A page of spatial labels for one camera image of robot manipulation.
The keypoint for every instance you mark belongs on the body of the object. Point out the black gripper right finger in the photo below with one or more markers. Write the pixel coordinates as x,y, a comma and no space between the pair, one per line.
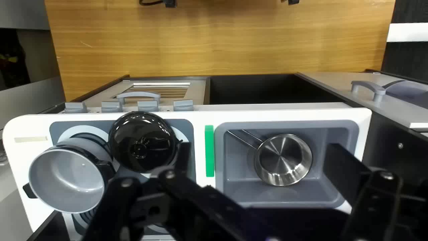
374,206

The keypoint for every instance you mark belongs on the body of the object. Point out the grey toy pot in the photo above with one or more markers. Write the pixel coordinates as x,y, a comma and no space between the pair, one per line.
67,179

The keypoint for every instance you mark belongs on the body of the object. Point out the grey sink basin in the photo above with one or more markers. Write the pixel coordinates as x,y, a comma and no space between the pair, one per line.
240,188

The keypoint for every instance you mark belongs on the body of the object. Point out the grey metal cabinet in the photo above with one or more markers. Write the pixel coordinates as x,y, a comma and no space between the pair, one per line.
30,96

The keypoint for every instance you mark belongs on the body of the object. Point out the green block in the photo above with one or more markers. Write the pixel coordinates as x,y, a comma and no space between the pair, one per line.
208,152

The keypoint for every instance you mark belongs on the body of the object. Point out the white toy kitchen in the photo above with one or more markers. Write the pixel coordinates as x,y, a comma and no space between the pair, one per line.
289,117

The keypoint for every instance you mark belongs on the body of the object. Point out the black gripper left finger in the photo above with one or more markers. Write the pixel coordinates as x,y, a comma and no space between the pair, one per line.
133,210

